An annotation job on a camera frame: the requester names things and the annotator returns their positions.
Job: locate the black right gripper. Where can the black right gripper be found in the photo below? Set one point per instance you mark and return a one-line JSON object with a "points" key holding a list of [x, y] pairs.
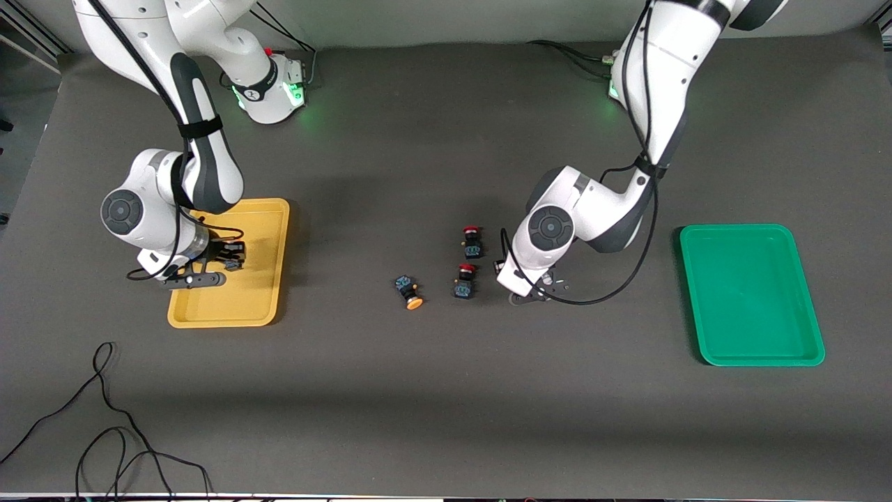
{"points": [[221, 252]]}

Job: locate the yellow push button switch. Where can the yellow push button switch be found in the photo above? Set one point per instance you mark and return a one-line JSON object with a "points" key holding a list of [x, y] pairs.
{"points": [[407, 287], [234, 265]]}

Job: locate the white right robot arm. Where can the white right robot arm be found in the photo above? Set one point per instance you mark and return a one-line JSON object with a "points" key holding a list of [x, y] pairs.
{"points": [[139, 209]]}

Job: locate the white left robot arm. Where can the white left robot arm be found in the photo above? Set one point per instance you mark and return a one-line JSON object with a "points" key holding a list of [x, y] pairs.
{"points": [[592, 202]]}

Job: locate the yellow plastic tray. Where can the yellow plastic tray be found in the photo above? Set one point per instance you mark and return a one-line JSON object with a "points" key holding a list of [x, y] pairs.
{"points": [[237, 300]]}

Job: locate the dark grey table mat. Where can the dark grey table mat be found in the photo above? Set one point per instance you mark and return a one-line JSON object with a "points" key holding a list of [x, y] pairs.
{"points": [[446, 390]]}

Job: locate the green plastic tray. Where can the green plastic tray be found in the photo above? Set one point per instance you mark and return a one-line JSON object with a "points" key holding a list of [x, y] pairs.
{"points": [[752, 300]]}

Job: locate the red push button switch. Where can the red push button switch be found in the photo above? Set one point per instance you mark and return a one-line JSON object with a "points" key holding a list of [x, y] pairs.
{"points": [[472, 245], [463, 286]]}

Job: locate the aluminium frame rail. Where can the aluminium frame rail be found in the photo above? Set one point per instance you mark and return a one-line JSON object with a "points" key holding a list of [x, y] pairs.
{"points": [[885, 28], [38, 31]]}

